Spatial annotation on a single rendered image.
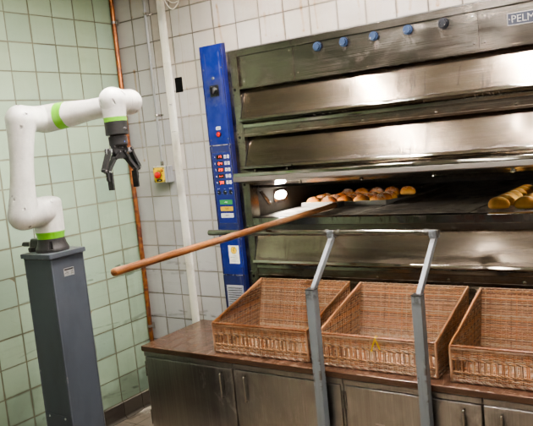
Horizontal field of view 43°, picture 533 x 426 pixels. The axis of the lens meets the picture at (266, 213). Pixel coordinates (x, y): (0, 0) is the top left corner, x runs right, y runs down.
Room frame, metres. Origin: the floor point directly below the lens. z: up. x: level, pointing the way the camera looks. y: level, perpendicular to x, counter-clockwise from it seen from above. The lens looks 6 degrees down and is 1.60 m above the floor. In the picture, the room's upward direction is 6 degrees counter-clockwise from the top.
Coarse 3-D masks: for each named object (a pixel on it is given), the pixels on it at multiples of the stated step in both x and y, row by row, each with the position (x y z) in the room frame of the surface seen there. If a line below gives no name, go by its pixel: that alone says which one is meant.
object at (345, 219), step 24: (264, 216) 3.71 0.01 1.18; (312, 216) 3.49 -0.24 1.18; (336, 216) 3.39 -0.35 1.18; (360, 216) 3.31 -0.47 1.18; (384, 216) 3.24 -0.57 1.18; (408, 216) 3.17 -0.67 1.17; (432, 216) 3.10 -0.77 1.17; (456, 216) 3.03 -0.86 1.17; (480, 216) 2.97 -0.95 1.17; (504, 216) 2.91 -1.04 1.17; (528, 216) 2.85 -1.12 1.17
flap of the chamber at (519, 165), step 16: (528, 160) 2.71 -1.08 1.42; (256, 176) 3.49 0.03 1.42; (272, 176) 3.43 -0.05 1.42; (288, 176) 3.37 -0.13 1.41; (304, 176) 3.32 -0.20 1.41; (320, 176) 3.26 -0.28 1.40; (336, 176) 3.21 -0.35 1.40; (352, 176) 3.20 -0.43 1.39; (368, 176) 3.19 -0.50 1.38; (384, 176) 3.17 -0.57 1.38; (400, 176) 3.16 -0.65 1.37; (416, 176) 3.15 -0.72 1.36
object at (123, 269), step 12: (336, 204) 3.77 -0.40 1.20; (288, 216) 3.36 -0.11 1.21; (300, 216) 3.44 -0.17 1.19; (252, 228) 3.09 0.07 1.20; (264, 228) 3.16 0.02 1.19; (216, 240) 2.85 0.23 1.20; (228, 240) 2.93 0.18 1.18; (168, 252) 2.62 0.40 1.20; (180, 252) 2.66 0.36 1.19; (132, 264) 2.44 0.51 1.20; (144, 264) 2.49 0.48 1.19
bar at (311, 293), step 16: (432, 240) 2.70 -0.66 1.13; (432, 256) 2.67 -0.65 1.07; (320, 272) 2.87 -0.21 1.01; (416, 304) 2.52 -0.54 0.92; (320, 320) 2.82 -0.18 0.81; (416, 320) 2.53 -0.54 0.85; (320, 336) 2.81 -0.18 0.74; (416, 336) 2.53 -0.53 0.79; (320, 352) 2.80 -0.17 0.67; (416, 352) 2.53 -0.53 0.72; (320, 368) 2.79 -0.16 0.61; (416, 368) 2.54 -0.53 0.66; (320, 384) 2.79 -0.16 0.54; (320, 400) 2.80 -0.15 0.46; (320, 416) 2.80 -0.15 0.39; (432, 416) 2.54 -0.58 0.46
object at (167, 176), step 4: (156, 168) 3.99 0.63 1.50; (160, 168) 3.97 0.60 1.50; (164, 168) 3.96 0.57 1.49; (168, 168) 3.98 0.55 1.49; (172, 168) 4.01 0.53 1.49; (160, 172) 3.97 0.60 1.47; (164, 172) 3.96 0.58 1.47; (168, 172) 3.98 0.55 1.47; (172, 172) 4.00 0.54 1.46; (164, 176) 3.96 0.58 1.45; (168, 176) 3.98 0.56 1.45; (172, 176) 4.00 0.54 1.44; (156, 180) 4.00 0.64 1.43; (160, 180) 3.98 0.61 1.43; (164, 180) 3.96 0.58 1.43; (168, 180) 3.97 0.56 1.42; (172, 180) 4.00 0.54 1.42
